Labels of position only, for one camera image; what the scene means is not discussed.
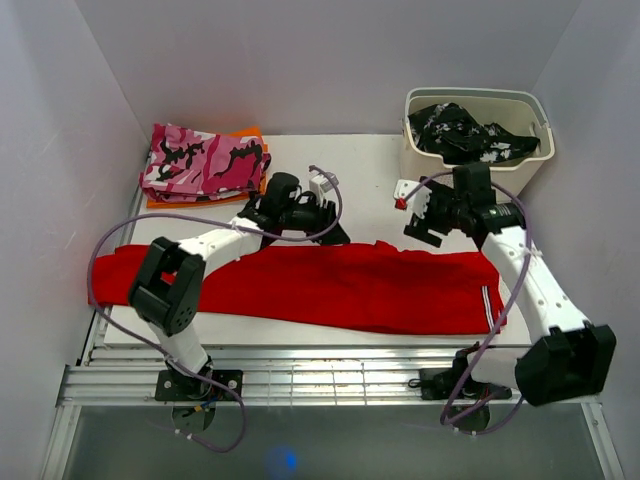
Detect cream perforated plastic basket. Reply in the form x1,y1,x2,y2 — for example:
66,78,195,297
399,87,555,195

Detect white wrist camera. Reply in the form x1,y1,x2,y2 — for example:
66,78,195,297
309,172,336,204
393,179,431,218

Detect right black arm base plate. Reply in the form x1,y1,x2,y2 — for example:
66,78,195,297
408,368,512,400

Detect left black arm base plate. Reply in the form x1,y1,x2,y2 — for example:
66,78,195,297
154,369,243,403

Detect red trousers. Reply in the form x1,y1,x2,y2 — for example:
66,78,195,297
87,240,507,337

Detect pink camouflage folded trousers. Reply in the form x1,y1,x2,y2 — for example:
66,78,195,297
139,122,272,202

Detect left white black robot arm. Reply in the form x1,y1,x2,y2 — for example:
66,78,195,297
128,167,350,400

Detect orange folded trousers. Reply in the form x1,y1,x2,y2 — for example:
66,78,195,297
145,126,268,210

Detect black white floral trousers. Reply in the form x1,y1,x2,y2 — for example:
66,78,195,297
408,102,540,165

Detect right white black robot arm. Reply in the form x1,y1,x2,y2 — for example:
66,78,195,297
394,163,617,406

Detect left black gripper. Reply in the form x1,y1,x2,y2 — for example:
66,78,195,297
280,195,351,247

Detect aluminium rail frame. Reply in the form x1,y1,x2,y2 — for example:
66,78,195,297
39,189,626,480

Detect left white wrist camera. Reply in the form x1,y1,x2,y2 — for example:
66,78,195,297
309,172,336,204

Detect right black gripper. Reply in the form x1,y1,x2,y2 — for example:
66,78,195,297
402,177,466,249

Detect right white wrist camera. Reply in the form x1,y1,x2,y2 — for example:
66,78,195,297
393,179,431,218

